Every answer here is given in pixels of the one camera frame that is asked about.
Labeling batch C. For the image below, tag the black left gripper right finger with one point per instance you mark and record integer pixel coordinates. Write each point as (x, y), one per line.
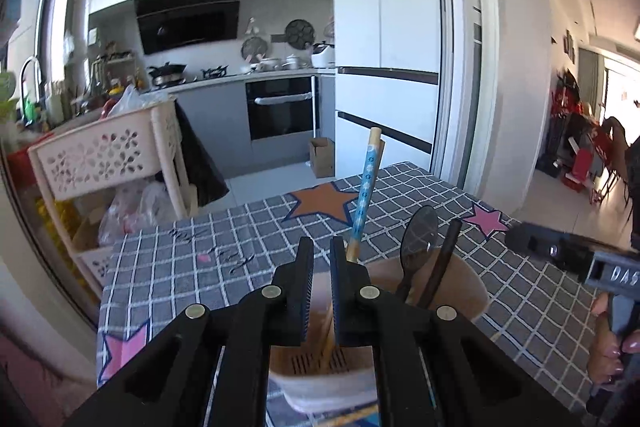
(347, 278)

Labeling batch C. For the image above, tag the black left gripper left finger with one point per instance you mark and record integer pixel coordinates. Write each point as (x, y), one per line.
(294, 278)

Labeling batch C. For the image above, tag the kitchen sink faucet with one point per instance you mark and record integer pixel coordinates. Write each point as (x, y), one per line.
(30, 80)

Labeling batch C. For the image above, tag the right hand pink nails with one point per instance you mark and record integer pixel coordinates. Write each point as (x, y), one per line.
(605, 350)

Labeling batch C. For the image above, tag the black spoon in holder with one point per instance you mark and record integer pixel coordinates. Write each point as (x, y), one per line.
(417, 244)

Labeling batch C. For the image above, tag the grey checkered tablecloth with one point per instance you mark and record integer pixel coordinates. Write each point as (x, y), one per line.
(536, 314)

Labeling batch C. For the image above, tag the blue patterned chopstick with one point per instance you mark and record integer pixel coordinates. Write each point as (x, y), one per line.
(374, 155)

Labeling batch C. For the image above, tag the small cardboard box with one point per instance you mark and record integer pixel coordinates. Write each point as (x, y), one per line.
(322, 157)

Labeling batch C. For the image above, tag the black built-in oven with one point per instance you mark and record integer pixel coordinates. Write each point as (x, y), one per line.
(280, 106)

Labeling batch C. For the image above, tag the white perforated storage cart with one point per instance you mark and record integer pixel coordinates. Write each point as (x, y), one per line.
(106, 154)

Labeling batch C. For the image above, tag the white plastic bag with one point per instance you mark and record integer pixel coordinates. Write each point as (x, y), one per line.
(132, 99)

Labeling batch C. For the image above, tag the black wok on stove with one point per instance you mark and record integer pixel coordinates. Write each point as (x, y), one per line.
(166, 75)

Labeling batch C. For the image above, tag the black range hood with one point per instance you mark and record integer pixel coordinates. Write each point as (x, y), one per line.
(172, 24)

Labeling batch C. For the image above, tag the white refrigerator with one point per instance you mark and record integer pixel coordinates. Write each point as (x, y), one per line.
(387, 58)

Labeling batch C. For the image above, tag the black utensil handle in holder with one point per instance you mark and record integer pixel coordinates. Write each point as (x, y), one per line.
(441, 264)

